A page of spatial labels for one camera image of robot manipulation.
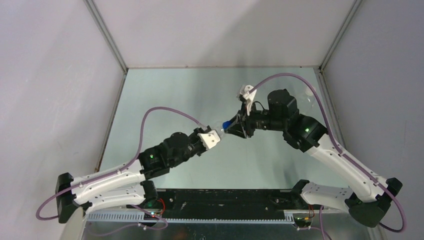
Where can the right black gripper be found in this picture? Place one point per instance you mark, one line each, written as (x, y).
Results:
(240, 127)

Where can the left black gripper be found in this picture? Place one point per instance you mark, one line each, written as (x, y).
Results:
(194, 134)

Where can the blue bottle cap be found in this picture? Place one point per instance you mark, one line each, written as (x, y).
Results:
(226, 125)

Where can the Pepsi labelled clear bottle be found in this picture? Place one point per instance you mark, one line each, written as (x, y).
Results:
(218, 129)

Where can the clear bottle with yellow label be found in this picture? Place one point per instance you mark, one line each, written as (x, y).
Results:
(306, 99)

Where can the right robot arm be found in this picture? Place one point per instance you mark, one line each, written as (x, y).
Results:
(367, 197)

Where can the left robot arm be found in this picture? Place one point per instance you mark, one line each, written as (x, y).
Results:
(130, 183)

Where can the left controller board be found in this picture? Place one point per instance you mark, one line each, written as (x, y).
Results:
(151, 216)

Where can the controller board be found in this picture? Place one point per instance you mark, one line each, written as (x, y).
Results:
(151, 216)
(303, 223)

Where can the right controller board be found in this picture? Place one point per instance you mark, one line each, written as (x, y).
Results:
(303, 223)

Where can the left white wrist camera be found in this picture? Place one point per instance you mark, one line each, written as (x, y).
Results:
(209, 139)

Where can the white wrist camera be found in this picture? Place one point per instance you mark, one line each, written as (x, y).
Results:
(247, 95)
(209, 139)

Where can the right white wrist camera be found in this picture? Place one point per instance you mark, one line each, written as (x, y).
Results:
(247, 95)

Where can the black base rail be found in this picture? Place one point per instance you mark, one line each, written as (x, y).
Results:
(224, 204)

